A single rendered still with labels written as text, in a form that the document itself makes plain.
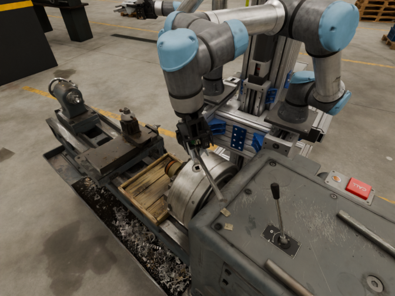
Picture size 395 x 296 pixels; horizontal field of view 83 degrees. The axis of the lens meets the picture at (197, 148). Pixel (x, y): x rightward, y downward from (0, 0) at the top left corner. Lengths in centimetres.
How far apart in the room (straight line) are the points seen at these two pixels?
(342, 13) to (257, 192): 53
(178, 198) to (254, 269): 34
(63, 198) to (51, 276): 73
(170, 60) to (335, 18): 48
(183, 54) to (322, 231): 57
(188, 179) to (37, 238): 183
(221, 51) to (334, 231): 55
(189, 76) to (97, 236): 190
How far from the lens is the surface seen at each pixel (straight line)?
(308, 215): 74
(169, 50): 41
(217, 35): 48
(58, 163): 209
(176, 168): 96
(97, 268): 208
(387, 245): 76
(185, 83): 44
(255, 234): 66
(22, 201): 277
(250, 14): 70
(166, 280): 133
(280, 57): 133
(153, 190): 119
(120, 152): 131
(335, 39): 76
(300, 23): 79
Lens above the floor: 183
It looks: 43 degrees down
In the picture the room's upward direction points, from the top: straight up
